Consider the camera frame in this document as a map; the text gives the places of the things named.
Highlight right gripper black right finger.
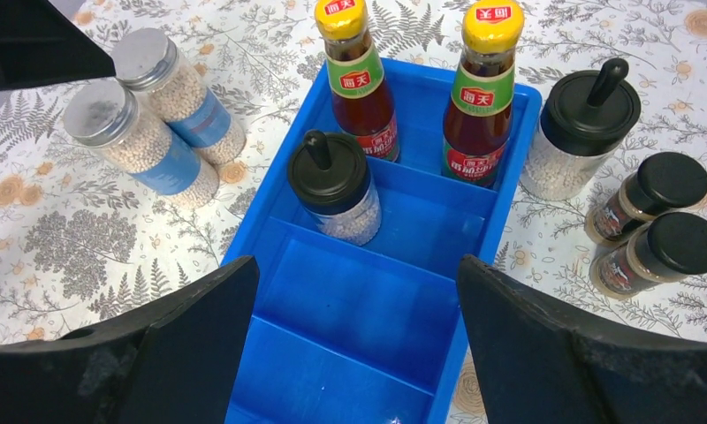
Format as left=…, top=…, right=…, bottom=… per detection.
left=457, top=255, right=707, bottom=423

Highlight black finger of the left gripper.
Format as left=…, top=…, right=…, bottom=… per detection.
left=0, top=0, right=116, bottom=92

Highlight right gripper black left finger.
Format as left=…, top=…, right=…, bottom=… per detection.
left=0, top=256, right=259, bottom=423

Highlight silver lid jar white beads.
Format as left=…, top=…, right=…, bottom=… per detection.
left=63, top=80, right=219, bottom=209

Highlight sauce bottle red label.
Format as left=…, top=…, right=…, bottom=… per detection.
left=441, top=0, right=524, bottom=187

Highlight clear jar black knob lid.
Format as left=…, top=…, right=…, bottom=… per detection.
left=287, top=130, right=382, bottom=246

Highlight yellow cap sauce bottle front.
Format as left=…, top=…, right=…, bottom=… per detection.
left=314, top=0, right=400, bottom=162

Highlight blue plastic divided bin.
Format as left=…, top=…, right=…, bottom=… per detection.
left=225, top=59, right=542, bottom=423

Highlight small brown spice bottle front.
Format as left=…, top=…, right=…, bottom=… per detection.
left=589, top=212, right=707, bottom=299

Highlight small brown spice bottle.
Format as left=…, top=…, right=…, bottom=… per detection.
left=589, top=212, right=707, bottom=299
left=585, top=151, right=707, bottom=247

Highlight small brown spice bottle rear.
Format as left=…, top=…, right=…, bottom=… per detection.
left=585, top=151, right=707, bottom=247

